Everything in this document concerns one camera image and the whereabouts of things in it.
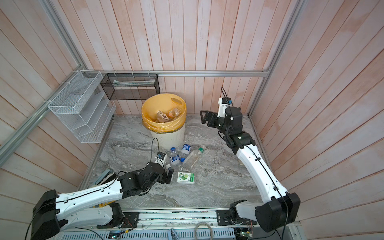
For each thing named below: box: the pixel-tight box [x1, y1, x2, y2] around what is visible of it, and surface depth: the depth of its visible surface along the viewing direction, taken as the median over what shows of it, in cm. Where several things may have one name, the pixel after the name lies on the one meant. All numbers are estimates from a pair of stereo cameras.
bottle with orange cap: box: [167, 107, 182, 119], surface depth 98 cm
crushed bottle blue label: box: [169, 147, 181, 165], surface depth 92 cm
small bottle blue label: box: [181, 144, 192, 155], surface depth 97 cm
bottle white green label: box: [177, 172, 195, 185], surface depth 85 cm
